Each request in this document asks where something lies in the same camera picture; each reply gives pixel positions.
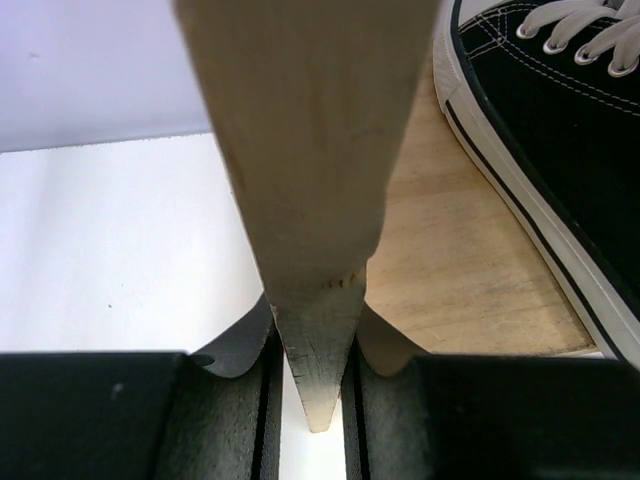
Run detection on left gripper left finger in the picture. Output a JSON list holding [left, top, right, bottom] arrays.
[[1, 298, 283, 479]]

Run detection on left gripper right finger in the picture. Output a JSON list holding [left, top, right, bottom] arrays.
[[342, 308, 639, 479]]

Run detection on wooden two-tier shoe shelf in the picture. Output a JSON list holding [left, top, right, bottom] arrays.
[[173, 1, 595, 433]]

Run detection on black canvas sneaker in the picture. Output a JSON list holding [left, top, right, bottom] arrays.
[[433, 1, 639, 364]]

